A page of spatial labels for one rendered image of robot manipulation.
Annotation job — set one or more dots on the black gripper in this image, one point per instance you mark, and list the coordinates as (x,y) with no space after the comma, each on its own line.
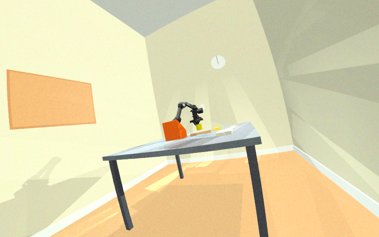
(196,120)

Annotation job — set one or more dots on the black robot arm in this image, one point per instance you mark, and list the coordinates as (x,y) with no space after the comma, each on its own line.
(194,110)

